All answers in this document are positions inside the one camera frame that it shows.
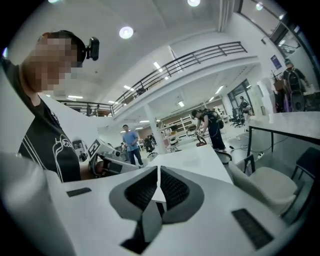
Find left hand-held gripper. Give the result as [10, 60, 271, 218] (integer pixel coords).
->
[87, 138, 141, 179]

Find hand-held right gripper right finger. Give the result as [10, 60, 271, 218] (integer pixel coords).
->
[159, 165, 205, 225]

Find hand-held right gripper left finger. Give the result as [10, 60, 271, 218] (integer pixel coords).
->
[108, 165, 159, 221]

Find black trash bin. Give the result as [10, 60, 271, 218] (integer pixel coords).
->
[216, 151, 233, 166]

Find person's left forearm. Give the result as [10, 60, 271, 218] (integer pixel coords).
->
[79, 162, 97, 181]

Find white desk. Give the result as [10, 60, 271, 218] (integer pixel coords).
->
[145, 144, 234, 185]

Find black office chair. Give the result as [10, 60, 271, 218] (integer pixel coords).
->
[229, 107, 246, 129]
[144, 138, 157, 158]

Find red and black tool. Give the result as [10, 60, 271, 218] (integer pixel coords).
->
[195, 133, 208, 148]

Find white square pillar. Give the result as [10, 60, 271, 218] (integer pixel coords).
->
[144, 101, 168, 156]

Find person's black printed t-shirt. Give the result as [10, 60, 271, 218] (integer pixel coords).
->
[1, 57, 82, 184]

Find white shelving unit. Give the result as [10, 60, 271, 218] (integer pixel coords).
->
[159, 115, 196, 139]

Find beige upholstered chair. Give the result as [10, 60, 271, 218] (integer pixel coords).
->
[227, 161, 299, 215]

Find person's head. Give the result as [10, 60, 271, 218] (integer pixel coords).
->
[19, 30, 86, 94]

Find black balcony railing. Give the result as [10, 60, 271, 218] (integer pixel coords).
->
[110, 41, 248, 115]

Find white table with black legs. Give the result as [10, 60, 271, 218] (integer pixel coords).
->
[246, 110, 320, 159]

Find black head-worn camera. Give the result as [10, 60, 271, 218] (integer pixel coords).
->
[84, 36, 101, 62]

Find black frame chair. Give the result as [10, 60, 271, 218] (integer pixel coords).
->
[289, 146, 320, 198]

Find blue wall poster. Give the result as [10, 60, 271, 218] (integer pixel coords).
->
[269, 53, 282, 71]

